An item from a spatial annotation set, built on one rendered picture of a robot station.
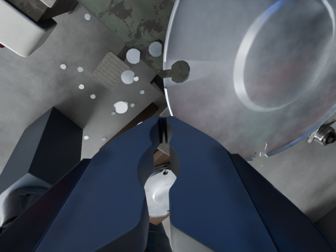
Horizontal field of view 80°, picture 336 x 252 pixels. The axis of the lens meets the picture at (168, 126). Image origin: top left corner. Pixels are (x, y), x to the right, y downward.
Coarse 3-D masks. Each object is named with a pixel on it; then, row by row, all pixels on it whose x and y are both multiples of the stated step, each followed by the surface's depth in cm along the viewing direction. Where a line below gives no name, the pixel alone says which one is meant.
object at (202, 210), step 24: (168, 120) 11; (168, 144) 11; (192, 144) 9; (216, 144) 9; (192, 168) 8; (216, 168) 8; (168, 192) 7; (192, 192) 7; (216, 192) 7; (240, 192) 7; (192, 216) 6; (216, 216) 6; (240, 216) 6; (192, 240) 5; (216, 240) 5; (240, 240) 5; (264, 240) 5
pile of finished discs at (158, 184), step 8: (160, 168) 82; (168, 168) 83; (152, 176) 81; (160, 176) 83; (168, 176) 84; (152, 184) 84; (160, 184) 85; (168, 184) 86; (152, 192) 86; (160, 192) 87; (152, 200) 89; (160, 200) 90; (168, 200) 91; (152, 208) 92; (160, 208) 93; (168, 208) 95; (152, 216) 94; (160, 216) 95
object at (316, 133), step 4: (328, 120) 31; (332, 120) 31; (324, 124) 31; (328, 124) 31; (320, 128) 31; (324, 128) 31; (316, 132) 31; (320, 132) 31; (312, 136) 32; (316, 136) 32; (308, 140) 32; (312, 140) 32
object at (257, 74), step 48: (192, 0) 17; (240, 0) 18; (288, 0) 19; (192, 48) 19; (240, 48) 20; (288, 48) 22; (192, 96) 22; (240, 96) 24; (288, 96) 25; (240, 144) 28; (288, 144) 31
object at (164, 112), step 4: (164, 104) 22; (160, 108) 22; (164, 108) 22; (156, 112) 23; (160, 112) 22; (164, 112) 22; (168, 112) 22; (164, 116) 22; (164, 140) 24; (160, 144) 24; (164, 144) 24; (160, 148) 24; (164, 148) 24; (168, 148) 25; (164, 152) 25; (168, 152) 25
